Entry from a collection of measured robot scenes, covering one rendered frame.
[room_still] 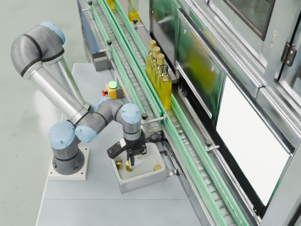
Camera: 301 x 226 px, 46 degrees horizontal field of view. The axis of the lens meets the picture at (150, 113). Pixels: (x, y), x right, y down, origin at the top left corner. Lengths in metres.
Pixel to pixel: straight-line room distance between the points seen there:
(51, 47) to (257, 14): 0.79
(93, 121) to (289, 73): 0.71
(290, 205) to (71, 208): 1.24
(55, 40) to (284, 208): 1.15
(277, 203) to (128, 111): 0.89
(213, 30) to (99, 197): 0.88
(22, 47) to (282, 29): 0.91
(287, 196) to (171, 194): 1.15
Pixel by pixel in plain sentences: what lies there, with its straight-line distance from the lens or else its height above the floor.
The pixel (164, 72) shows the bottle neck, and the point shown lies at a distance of 1.67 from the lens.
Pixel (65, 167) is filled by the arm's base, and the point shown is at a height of 0.84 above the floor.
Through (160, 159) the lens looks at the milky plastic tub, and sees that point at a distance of 1.67.
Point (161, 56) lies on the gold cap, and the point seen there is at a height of 1.16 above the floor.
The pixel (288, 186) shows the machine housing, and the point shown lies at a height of 1.75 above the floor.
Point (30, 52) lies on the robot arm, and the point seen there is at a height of 1.37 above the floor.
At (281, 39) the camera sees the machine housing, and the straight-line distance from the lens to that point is 1.12.
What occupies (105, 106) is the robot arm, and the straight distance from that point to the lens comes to 1.43.
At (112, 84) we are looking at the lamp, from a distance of 2.01.
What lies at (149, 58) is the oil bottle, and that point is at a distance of 1.80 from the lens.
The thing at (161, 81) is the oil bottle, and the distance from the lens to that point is 1.68.
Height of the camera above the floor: 2.19
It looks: 47 degrees down
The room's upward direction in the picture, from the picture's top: straight up
